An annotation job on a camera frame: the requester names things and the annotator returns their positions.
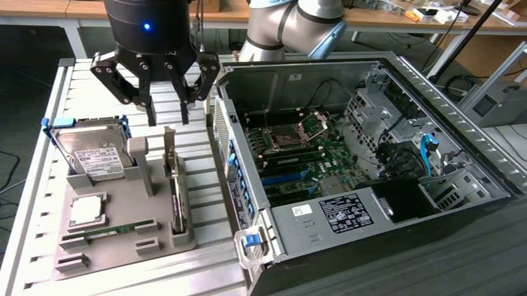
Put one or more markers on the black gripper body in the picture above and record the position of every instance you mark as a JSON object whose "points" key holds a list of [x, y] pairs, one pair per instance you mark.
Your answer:
{"points": [[148, 18]]}

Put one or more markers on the graphics card with metal bracket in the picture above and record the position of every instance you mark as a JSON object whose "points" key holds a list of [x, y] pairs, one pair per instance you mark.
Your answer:
{"points": [[176, 191]]}

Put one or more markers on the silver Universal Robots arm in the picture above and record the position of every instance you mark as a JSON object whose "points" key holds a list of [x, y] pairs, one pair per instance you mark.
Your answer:
{"points": [[267, 27]]}

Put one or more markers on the thin metal locking lever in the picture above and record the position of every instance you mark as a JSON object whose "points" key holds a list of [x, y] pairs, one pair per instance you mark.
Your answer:
{"points": [[266, 120]]}

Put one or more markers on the hard disk in blue carrier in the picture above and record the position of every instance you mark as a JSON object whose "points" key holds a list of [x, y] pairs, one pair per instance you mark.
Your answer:
{"points": [[95, 148]]}

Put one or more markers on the wooden desk with grey legs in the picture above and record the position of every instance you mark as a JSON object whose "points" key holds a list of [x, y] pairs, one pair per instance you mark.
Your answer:
{"points": [[42, 9]]}

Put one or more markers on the CPU socket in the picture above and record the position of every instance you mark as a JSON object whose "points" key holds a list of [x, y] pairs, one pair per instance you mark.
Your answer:
{"points": [[286, 138]]}

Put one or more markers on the open metal socket cover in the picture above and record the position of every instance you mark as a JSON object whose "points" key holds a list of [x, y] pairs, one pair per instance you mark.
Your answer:
{"points": [[315, 123]]}

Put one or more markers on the black installed RAM stick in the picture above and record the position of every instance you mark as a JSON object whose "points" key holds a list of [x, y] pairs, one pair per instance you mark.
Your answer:
{"points": [[292, 157]]}

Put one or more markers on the blue expansion slot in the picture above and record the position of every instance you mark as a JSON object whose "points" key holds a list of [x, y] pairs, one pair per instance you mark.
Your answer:
{"points": [[284, 179]]}

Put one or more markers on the grey printed parts rack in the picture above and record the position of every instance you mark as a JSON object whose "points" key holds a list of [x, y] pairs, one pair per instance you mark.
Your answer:
{"points": [[123, 209]]}

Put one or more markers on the blue slot clip row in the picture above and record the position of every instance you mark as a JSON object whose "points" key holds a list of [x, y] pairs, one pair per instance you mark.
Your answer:
{"points": [[247, 197]]}

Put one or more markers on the green motherboard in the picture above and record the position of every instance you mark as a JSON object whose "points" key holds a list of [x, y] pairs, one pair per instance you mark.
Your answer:
{"points": [[338, 154]]}

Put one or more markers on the silver CPU chip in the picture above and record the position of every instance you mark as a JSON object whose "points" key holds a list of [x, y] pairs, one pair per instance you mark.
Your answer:
{"points": [[86, 209]]}

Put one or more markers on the tall perforated disk bay cage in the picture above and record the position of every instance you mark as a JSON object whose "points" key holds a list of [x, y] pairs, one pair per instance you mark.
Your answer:
{"points": [[370, 118]]}

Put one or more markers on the black expansion slot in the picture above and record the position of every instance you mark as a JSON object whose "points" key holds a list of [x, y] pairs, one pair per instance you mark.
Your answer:
{"points": [[288, 195]]}

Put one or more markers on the grey chipset heatsink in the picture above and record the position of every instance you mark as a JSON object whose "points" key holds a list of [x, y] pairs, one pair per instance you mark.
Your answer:
{"points": [[332, 185]]}

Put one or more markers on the green RAM stick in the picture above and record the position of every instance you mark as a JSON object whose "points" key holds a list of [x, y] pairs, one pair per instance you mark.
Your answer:
{"points": [[111, 230]]}

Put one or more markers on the blue case latch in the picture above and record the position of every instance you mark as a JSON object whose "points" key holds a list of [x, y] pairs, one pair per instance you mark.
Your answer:
{"points": [[250, 241]]}

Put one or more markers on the grey power supply unit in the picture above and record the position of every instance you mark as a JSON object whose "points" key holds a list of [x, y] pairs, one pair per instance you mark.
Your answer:
{"points": [[296, 231]]}

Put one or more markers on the open grey PC case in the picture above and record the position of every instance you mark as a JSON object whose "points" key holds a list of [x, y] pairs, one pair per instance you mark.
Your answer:
{"points": [[452, 117]]}

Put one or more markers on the white device box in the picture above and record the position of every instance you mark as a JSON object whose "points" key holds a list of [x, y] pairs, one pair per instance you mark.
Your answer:
{"points": [[446, 17]]}

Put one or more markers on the black tripod pole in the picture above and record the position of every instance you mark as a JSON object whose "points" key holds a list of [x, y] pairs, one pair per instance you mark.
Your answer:
{"points": [[464, 40]]}

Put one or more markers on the black round stand base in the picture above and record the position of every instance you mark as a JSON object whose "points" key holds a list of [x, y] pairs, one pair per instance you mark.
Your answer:
{"points": [[468, 9]]}

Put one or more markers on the low silver disk bay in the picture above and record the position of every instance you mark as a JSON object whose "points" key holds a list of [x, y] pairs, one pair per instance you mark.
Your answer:
{"points": [[456, 191]]}

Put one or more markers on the cluttered wooden desk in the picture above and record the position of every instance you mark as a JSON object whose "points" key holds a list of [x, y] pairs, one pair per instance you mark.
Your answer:
{"points": [[494, 27]]}

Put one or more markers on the grey computer tower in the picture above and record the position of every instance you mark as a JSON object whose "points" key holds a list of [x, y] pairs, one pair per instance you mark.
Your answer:
{"points": [[506, 105]]}

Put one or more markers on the aluminium profile frame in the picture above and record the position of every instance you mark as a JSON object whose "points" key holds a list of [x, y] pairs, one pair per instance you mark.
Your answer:
{"points": [[504, 65]]}

